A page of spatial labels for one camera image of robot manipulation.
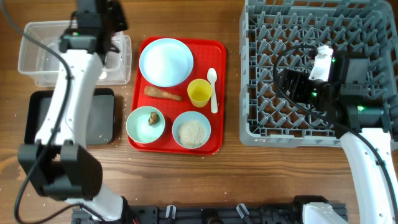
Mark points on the clear plastic bin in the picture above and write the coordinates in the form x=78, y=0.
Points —
x=43, y=67

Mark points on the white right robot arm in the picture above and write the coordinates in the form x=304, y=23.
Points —
x=336, y=91

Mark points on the brown food scrap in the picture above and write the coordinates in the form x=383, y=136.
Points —
x=154, y=118

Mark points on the black waste tray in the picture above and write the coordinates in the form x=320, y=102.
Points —
x=100, y=124

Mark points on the brown sweet potato piece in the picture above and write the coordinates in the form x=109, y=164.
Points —
x=158, y=93

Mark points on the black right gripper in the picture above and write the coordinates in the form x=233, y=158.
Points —
x=299, y=80

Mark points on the white cooked rice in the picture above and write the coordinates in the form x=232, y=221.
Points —
x=191, y=133

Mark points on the light blue round plate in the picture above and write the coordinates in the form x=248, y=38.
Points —
x=166, y=62

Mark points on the red plastic tray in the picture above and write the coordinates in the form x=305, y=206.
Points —
x=207, y=54

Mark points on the white plastic spoon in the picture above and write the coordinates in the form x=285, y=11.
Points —
x=212, y=78

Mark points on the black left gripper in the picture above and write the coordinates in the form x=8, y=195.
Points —
x=117, y=10

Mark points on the yellow plastic cup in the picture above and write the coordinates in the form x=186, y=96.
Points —
x=199, y=92

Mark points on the mint green bowl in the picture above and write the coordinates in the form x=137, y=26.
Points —
x=138, y=128

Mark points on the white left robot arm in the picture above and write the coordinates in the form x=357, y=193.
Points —
x=58, y=164

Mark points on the light blue grey bowl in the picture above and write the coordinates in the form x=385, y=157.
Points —
x=191, y=115

